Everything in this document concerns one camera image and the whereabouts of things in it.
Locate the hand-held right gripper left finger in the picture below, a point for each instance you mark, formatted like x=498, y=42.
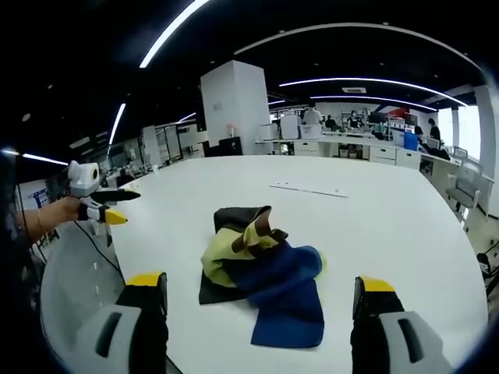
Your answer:
x=128, y=323

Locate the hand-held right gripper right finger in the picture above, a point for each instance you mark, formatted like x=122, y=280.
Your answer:
x=393, y=327

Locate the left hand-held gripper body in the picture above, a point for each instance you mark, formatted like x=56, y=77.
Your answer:
x=83, y=177

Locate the blue yellow brown garment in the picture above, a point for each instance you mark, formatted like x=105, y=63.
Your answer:
x=269, y=269

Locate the person's left hand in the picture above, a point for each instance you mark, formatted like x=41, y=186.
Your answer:
x=70, y=208

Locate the long ceiling light strip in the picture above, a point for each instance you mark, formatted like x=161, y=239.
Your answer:
x=370, y=83
x=116, y=122
x=171, y=33
x=374, y=102

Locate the black low cabinet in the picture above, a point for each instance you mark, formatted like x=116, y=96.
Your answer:
x=224, y=148

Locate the white square pillar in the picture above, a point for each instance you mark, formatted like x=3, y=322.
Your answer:
x=236, y=101

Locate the grey office chair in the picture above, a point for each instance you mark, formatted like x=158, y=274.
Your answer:
x=466, y=183

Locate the white flat strip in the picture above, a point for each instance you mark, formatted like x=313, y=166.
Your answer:
x=308, y=189

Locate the white box appliance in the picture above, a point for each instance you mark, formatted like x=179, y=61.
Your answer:
x=267, y=132

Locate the white drawer cabinet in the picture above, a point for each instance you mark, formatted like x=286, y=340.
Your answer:
x=383, y=153
x=306, y=147

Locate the blue storage box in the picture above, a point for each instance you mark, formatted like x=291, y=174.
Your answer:
x=410, y=141

